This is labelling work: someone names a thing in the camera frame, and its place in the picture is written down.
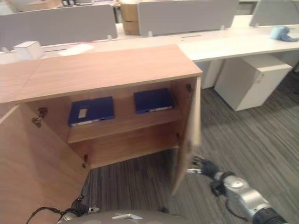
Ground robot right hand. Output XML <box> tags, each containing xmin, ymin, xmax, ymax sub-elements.
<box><xmin>186</xmin><ymin>155</ymin><xmax>220</xmax><ymax>180</ymax></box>

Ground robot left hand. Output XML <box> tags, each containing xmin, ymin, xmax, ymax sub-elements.
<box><xmin>69</xmin><ymin>195</ymin><xmax>101</xmax><ymax>218</ymax></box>

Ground wooden cabinet door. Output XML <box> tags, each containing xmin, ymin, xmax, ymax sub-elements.
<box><xmin>171</xmin><ymin>76</ymin><xmax>202</xmax><ymax>196</ymax></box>
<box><xmin>0</xmin><ymin>104</ymin><xmax>91</xmax><ymax>224</ymax></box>

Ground blue open box folder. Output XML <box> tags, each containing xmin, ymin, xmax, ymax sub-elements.
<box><xmin>133</xmin><ymin>87</ymin><xmax>175</xmax><ymax>115</ymax></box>

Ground wooden cabinet shelf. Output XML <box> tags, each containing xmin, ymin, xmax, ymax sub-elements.
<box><xmin>67</xmin><ymin>116</ymin><xmax>183</xmax><ymax>144</ymax></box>

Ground blue folder with white label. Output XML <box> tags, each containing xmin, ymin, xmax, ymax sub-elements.
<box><xmin>67</xmin><ymin>96</ymin><xmax>116</xmax><ymax>128</ymax></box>

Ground white office desk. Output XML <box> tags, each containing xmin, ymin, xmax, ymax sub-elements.
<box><xmin>0</xmin><ymin>14</ymin><xmax>299</xmax><ymax>90</ymax></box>

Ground wooden office cabinet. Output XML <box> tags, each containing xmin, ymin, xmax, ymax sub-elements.
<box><xmin>0</xmin><ymin>44</ymin><xmax>203</xmax><ymax>170</ymax></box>

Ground grey robot body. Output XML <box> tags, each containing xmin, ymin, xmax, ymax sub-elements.
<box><xmin>70</xmin><ymin>209</ymin><xmax>190</xmax><ymax>224</ymax></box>

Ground light blue cloth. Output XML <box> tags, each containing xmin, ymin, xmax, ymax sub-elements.
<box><xmin>269</xmin><ymin>26</ymin><xmax>299</xmax><ymax>43</ymax></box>

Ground grey desk divider panel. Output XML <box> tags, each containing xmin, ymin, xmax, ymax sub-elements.
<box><xmin>249</xmin><ymin>0</ymin><xmax>299</xmax><ymax>28</ymax></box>
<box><xmin>137</xmin><ymin>0</ymin><xmax>241</xmax><ymax>37</ymax></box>
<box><xmin>0</xmin><ymin>4</ymin><xmax>118</xmax><ymax>51</ymax></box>

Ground cardboard box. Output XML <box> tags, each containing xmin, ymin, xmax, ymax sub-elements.
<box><xmin>120</xmin><ymin>3</ymin><xmax>139</xmax><ymax>22</ymax></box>
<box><xmin>122</xmin><ymin>21</ymin><xmax>140</xmax><ymax>36</ymax></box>

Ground white box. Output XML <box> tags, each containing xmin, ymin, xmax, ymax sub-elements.
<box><xmin>13</xmin><ymin>41</ymin><xmax>44</xmax><ymax>60</ymax></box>

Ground wooden background table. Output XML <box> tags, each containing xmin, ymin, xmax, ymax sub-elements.
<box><xmin>8</xmin><ymin>0</ymin><xmax>62</xmax><ymax>12</ymax></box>

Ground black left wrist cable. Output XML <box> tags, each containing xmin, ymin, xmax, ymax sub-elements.
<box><xmin>29</xmin><ymin>206</ymin><xmax>71</xmax><ymax>224</ymax></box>

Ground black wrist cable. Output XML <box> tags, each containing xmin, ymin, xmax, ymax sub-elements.
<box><xmin>224</xmin><ymin>200</ymin><xmax>249</xmax><ymax>222</ymax></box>
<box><xmin>29</xmin><ymin>206</ymin><xmax>71</xmax><ymax>224</ymax></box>

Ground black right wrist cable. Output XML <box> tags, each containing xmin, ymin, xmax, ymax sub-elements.
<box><xmin>224</xmin><ymin>200</ymin><xmax>249</xmax><ymax>222</ymax></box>

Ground white drawer pedestal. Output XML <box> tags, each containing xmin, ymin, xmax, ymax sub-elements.
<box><xmin>214</xmin><ymin>56</ymin><xmax>293</xmax><ymax>112</ymax></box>

